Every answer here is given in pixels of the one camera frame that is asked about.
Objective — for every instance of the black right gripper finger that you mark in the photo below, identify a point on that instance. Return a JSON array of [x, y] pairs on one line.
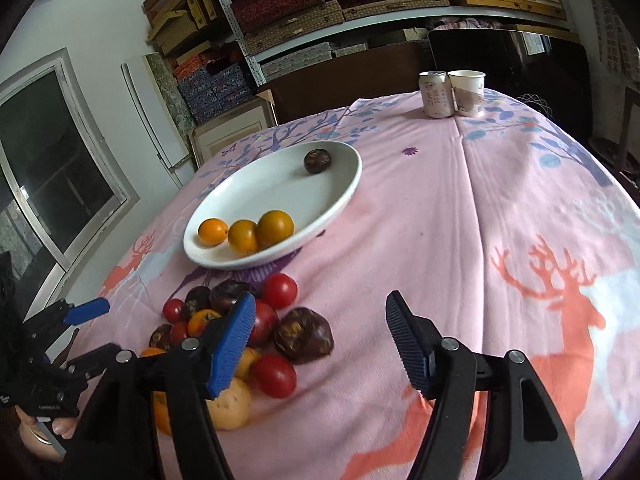
[[91, 364]]

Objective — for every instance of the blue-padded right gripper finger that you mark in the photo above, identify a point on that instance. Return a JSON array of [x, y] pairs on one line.
[[52, 321], [116, 435]]

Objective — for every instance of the dark-padded right gripper finger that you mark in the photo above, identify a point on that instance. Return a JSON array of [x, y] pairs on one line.
[[524, 437]]

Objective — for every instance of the large orange mandarin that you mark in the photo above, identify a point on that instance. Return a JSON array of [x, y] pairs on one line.
[[152, 351]]

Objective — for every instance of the red cherry tomato small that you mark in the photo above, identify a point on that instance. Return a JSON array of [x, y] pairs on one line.
[[178, 333]]

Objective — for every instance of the pale yellow round fruit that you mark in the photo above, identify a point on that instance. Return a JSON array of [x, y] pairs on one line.
[[231, 409]]

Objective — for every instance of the small dark chestnut top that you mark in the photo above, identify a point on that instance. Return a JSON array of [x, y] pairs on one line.
[[196, 300]]

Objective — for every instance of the small yellow tomato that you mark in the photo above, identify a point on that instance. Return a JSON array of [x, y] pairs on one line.
[[248, 357]]

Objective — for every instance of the small orange tomato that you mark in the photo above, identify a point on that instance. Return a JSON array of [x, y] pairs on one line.
[[212, 232], [199, 321], [242, 237]]

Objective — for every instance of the red cherry tomato top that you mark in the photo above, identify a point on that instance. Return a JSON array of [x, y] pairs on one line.
[[279, 291]]

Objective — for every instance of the dark water chestnut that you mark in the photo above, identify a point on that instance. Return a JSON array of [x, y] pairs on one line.
[[303, 336], [317, 160]]

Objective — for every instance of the yellow orange tomato front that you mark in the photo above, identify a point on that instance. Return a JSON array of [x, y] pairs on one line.
[[274, 227]]

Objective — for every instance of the dark water chestnut front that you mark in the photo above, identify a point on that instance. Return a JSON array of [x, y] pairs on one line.
[[317, 160]]

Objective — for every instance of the person's left hand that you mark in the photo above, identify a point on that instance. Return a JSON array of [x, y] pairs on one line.
[[42, 442]]

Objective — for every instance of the pink deer print tablecloth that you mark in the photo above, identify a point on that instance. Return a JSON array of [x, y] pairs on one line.
[[503, 230]]

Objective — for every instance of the white oval plate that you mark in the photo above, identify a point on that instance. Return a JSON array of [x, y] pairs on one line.
[[278, 181]]

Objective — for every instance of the dark wooden chair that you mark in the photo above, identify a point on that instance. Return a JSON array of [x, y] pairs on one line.
[[615, 155]]

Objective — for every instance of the pink beverage can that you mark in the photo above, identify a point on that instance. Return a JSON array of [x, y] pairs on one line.
[[437, 98]]

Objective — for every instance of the white paper cup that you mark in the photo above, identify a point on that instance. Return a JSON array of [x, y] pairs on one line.
[[469, 90]]

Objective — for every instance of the white metal shelf unit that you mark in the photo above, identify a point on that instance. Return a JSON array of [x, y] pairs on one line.
[[390, 10]]

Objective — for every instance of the dark wooden cabinet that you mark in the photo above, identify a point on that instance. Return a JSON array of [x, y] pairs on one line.
[[339, 82]]

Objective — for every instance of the aluminium frame window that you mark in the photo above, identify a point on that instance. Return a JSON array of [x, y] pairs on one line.
[[61, 187]]

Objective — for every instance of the white board leaning on wall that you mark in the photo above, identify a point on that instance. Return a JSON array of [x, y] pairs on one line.
[[163, 112]]

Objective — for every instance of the framed picture leaning on wall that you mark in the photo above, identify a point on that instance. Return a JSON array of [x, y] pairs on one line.
[[219, 133]]

